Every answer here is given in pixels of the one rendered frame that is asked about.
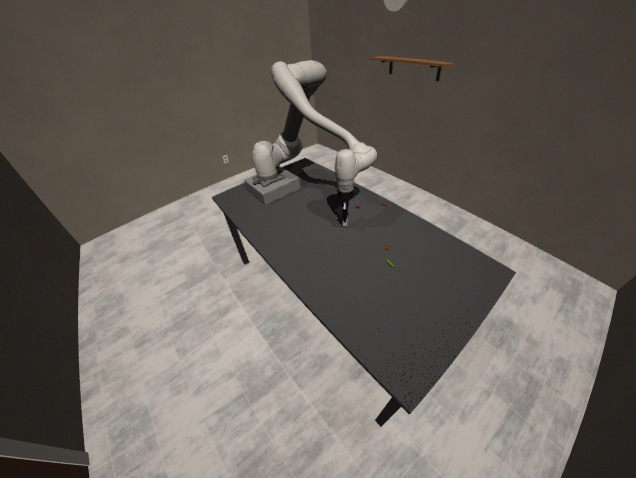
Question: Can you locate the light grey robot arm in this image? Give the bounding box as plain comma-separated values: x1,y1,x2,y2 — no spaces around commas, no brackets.
252,60,377,193

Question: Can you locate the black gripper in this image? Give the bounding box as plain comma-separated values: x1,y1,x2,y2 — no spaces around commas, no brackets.
338,191,352,226

